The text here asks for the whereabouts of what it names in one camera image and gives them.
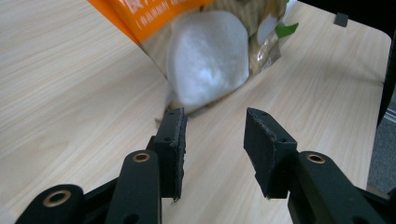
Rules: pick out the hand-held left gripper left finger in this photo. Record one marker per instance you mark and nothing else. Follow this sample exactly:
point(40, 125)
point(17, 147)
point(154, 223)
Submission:
point(169, 155)

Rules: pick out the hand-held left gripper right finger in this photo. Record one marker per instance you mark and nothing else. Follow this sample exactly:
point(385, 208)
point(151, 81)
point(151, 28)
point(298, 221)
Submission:
point(267, 152)

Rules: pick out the orange white snack packet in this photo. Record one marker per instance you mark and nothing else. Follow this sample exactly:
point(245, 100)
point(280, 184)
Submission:
point(205, 53)

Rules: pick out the black tape piece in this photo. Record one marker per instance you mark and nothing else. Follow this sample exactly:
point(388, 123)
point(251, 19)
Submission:
point(341, 19)

